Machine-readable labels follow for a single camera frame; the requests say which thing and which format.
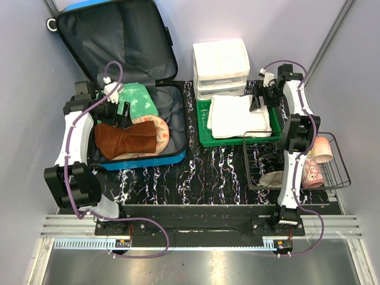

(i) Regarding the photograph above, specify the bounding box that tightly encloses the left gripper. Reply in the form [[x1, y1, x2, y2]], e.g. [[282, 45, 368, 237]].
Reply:
[[96, 94, 132, 129]]

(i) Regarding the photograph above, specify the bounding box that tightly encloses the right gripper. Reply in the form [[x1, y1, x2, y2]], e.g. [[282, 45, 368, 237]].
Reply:
[[249, 84, 283, 112]]

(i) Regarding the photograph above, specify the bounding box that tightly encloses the white towel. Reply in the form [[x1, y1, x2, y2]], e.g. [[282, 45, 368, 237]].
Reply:
[[207, 95, 272, 139]]

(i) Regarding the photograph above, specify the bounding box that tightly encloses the blue fish-print suitcase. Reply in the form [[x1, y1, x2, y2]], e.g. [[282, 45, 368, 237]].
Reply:
[[46, 1, 188, 170]]

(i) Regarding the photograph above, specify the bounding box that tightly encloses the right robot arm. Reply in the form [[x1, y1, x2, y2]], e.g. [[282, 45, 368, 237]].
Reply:
[[249, 60, 321, 236]]

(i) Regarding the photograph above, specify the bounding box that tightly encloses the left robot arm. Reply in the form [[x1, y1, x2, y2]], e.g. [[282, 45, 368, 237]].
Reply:
[[43, 78, 128, 235]]

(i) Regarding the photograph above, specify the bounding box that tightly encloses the green white patterned garment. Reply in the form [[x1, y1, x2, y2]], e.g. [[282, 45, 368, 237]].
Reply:
[[117, 83, 159, 120]]

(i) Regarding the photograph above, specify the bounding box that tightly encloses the brown suede cloth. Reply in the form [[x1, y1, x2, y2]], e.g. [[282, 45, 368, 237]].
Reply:
[[94, 121, 157, 160]]

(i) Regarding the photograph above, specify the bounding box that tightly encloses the pink mesh patterned pouch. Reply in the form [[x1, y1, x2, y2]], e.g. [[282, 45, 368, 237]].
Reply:
[[113, 115, 170, 160]]

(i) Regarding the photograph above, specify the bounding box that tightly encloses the white plastic drawer unit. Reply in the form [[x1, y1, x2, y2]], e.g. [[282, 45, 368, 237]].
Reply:
[[192, 39, 250, 100]]

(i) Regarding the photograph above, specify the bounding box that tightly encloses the green plastic tray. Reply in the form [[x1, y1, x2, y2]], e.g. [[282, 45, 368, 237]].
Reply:
[[197, 100, 281, 147]]

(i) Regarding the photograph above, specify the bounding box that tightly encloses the speckled grey plate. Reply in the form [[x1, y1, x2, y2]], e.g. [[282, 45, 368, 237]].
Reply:
[[259, 170, 284, 188]]

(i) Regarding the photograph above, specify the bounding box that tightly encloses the light pink cup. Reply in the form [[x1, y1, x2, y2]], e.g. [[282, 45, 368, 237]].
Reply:
[[311, 137, 333, 163]]

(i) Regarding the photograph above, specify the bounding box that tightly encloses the pink patterned cup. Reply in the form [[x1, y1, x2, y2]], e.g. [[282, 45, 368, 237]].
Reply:
[[301, 155, 325, 188]]

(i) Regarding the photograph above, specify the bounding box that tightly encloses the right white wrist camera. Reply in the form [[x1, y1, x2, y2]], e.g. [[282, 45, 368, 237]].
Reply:
[[258, 68, 275, 87]]

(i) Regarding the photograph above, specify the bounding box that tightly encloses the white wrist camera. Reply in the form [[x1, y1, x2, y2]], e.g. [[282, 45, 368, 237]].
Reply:
[[103, 77, 124, 104], [258, 68, 275, 87]]

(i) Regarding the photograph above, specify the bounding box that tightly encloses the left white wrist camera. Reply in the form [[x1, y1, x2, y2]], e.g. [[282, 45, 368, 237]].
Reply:
[[103, 77, 124, 104]]

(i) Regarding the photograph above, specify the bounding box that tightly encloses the black wire basket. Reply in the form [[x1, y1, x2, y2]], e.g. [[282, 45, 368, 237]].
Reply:
[[243, 131, 351, 191]]

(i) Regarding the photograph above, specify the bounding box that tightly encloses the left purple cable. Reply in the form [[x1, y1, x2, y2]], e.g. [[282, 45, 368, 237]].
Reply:
[[64, 61, 170, 259]]

